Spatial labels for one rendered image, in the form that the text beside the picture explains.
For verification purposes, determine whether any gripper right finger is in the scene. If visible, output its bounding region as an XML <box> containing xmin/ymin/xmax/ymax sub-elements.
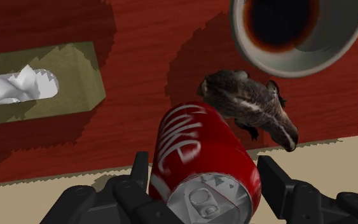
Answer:
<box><xmin>256</xmin><ymin>155</ymin><xmax>358</xmax><ymax>224</ymax></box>

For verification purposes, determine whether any olive tissue box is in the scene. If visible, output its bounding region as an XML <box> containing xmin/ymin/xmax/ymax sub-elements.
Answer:
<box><xmin>0</xmin><ymin>41</ymin><xmax>107</xmax><ymax>127</ymax></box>

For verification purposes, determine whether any white cup with dark drink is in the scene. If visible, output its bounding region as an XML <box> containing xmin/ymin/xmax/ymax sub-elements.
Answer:
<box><xmin>230</xmin><ymin>0</ymin><xmax>358</xmax><ymax>78</ymax></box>

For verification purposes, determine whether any red soda can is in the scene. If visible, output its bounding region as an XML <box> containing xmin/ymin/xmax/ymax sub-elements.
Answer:
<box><xmin>148</xmin><ymin>101</ymin><xmax>263</xmax><ymax>224</ymax></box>

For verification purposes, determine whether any brown badger figure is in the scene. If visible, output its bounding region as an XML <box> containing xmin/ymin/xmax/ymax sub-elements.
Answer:
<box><xmin>196</xmin><ymin>69</ymin><xmax>299</xmax><ymax>153</ymax></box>

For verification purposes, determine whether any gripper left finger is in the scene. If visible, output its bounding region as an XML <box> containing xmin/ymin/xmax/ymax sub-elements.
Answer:
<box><xmin>39</xmin><ymin>151</ymin><xmax>184</xmax><ymax>224</ymax></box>

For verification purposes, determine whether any red wooden table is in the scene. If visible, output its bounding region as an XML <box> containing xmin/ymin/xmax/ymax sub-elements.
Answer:
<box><xmin>0</xmin><ymin>0</ymin><xmax>358</xmax><ymax>186</ymax></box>

